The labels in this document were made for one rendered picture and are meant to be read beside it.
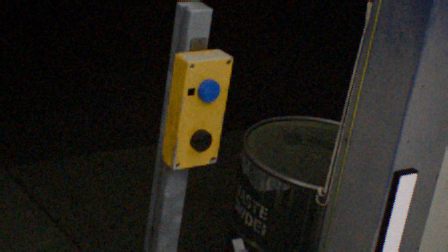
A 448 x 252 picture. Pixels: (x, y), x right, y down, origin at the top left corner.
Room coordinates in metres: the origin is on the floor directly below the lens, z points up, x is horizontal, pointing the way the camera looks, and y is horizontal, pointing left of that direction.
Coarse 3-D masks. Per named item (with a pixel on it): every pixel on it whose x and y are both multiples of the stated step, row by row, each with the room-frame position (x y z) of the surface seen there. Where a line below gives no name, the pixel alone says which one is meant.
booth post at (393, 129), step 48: (384, 0) 2.22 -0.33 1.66; (432, 0) 2.11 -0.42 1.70; (384, 48) 2.19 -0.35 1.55; (432, 48) 2.13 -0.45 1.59; (384, 96) 2.16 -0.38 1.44; (432, 96) 2.15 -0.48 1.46; (384, 144) 2.14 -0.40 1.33; (432, 144) 2.18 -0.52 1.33; (384, 192) 2.11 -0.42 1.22; (432, 192) 2.21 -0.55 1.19; (336, 240) 2.20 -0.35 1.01
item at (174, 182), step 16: (176, 16) 1.99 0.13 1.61; (192, 16) 1.96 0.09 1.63; (208, 16) 1.98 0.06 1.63; (176, 32) 1.99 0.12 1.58; (192, 32) 1.96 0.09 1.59; (208, 32) 1.99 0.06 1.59; (176, 48) 1.99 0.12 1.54; (160, 128) 2.00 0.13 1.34; (160, 144) 1.99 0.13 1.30; (160, 160) 1.98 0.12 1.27; (160, 176) 1.98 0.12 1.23; (176, 176) 1.97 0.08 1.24; (160, 192) 1.97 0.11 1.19; (176, 192) 1.97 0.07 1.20; (160, 208) 1.96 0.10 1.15; (176, 208) 1.98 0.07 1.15; (160, 224) 1.96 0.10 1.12; (176, 224) 1.98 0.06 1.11; (160, 240) 1.96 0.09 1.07; (176, 240) 1.99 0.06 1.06
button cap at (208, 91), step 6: (204, 84) 1.91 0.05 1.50; (210, 84) 1.91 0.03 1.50; (216, 84) 1.92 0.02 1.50; (198, 90) 1.91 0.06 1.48; (204, 90) 1.90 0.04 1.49; (210, 90) 1.91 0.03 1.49; (216, 90) 1.92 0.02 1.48; (198, 96) 1.91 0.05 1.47; (204, 96) 1.90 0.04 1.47; (210, 96) 1.91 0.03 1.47; (216, 96) 1.92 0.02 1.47; (210, 102) 1.92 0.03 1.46
